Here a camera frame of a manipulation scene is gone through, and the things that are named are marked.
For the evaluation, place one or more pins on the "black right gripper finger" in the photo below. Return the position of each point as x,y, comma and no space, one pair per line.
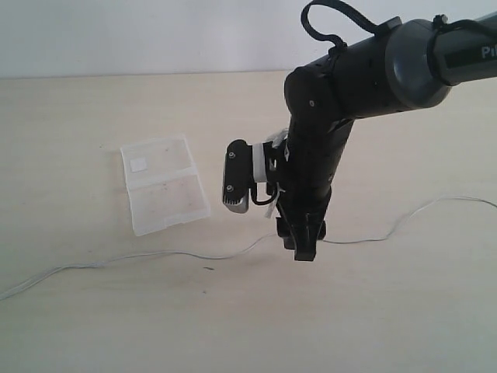
283,231
308,230

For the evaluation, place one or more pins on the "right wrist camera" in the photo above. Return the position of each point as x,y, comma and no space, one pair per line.
244,167

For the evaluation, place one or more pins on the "clear plastic storage box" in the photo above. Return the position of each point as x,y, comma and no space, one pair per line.
163,184

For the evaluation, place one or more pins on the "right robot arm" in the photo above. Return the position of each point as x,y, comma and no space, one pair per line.
406,66

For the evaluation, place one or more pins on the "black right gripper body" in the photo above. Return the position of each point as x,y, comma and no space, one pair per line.
304,162

